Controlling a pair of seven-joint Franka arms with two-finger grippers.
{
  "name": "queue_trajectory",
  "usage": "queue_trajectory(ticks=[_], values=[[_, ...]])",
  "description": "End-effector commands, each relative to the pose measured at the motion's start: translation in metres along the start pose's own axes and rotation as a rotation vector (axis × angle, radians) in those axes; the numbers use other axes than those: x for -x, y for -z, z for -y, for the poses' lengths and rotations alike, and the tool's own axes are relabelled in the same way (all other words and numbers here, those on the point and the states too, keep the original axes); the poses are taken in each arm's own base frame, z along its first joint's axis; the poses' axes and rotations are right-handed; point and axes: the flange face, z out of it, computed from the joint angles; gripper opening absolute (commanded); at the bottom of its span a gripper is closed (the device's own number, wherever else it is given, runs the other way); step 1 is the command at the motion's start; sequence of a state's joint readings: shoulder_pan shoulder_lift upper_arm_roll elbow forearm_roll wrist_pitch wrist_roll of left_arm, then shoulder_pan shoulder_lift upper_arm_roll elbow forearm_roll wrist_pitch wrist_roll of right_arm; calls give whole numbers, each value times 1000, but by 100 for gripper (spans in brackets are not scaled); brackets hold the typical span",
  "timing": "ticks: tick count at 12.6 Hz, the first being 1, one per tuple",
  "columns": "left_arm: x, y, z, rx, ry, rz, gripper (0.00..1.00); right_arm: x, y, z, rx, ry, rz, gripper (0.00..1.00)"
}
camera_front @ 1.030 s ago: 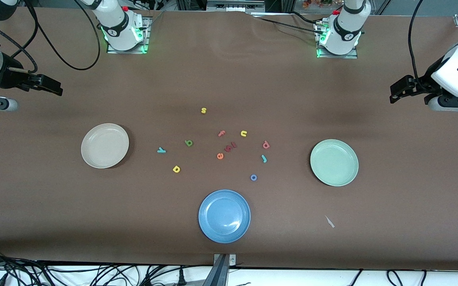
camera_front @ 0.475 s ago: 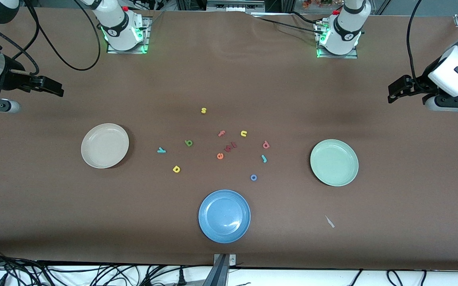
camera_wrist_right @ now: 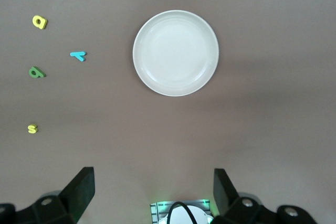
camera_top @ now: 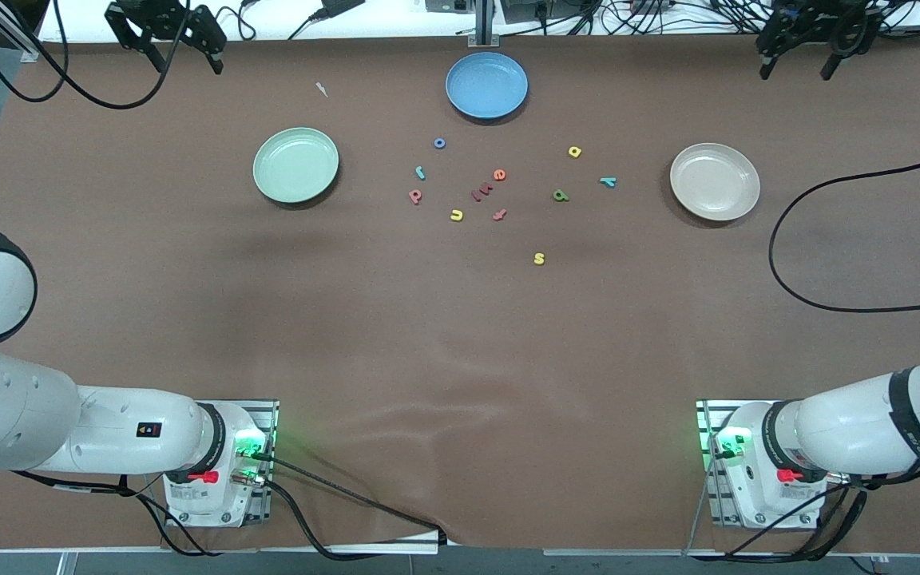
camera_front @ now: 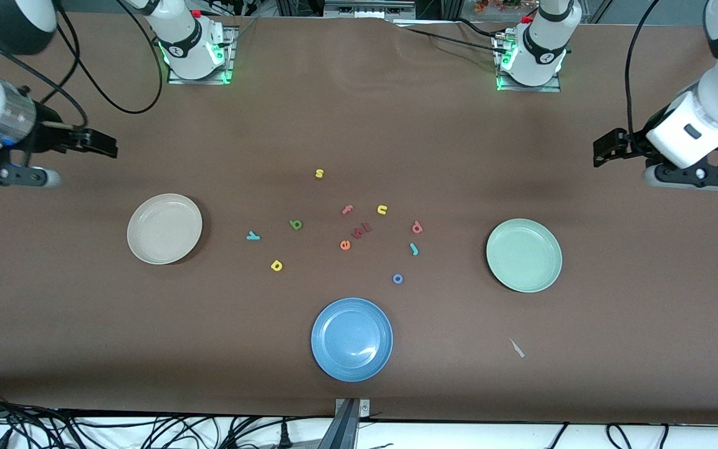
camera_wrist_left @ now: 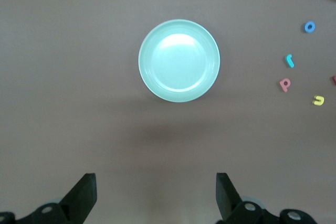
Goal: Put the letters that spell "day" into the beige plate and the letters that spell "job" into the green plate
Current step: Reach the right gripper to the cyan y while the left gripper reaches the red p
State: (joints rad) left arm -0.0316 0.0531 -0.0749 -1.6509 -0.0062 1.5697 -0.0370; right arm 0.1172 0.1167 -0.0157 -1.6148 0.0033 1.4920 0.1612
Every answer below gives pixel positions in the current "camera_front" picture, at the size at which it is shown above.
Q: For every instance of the yellow foam letter b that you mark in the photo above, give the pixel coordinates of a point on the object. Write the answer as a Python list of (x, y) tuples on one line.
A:
[(277, 265)]

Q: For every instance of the orange decorative foliage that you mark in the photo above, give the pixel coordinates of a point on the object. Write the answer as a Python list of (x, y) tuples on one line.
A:
[(496, 5)]

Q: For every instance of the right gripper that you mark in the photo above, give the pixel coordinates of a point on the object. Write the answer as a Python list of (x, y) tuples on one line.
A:
[(49, 134)]

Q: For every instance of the blue plate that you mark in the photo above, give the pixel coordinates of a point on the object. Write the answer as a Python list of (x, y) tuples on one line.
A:
[(351, 340)]

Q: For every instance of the black power plug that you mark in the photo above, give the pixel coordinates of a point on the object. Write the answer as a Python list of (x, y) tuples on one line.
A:
[(285, 433)]

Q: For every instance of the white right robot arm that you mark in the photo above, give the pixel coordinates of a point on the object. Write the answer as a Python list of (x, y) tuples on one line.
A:
[(187, 43)]

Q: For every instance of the white paper scrap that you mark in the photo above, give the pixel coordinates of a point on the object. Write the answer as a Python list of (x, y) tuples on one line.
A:
[(516, 348)]

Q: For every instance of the grey metal equipment rack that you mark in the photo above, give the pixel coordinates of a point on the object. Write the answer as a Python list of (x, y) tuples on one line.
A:
[(368, 9)]

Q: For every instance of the grey metal camera mount post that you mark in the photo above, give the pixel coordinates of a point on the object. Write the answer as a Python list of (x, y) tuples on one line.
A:
[(343, 430)]

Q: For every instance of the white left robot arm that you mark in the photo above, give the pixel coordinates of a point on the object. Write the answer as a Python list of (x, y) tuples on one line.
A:
[(543, 43)]

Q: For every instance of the pink foam letter f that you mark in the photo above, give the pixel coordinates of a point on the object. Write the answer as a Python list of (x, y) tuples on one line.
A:
[(347, 209)]

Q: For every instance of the pink foam letter p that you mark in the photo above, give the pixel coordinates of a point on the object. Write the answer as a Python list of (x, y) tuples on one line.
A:
[(417, 228)]

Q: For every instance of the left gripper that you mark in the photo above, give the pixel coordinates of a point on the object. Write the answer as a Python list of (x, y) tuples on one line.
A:
[(638, 144)]

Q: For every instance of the beige brown plate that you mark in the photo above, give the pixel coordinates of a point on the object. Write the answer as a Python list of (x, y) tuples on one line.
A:
[(164, 229)]

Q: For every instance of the brown table cover sheet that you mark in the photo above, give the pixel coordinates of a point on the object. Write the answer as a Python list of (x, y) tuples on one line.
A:
[(85, 324)]

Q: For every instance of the light green plate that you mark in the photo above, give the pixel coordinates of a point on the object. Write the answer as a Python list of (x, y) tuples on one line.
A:
[(524, 255)]

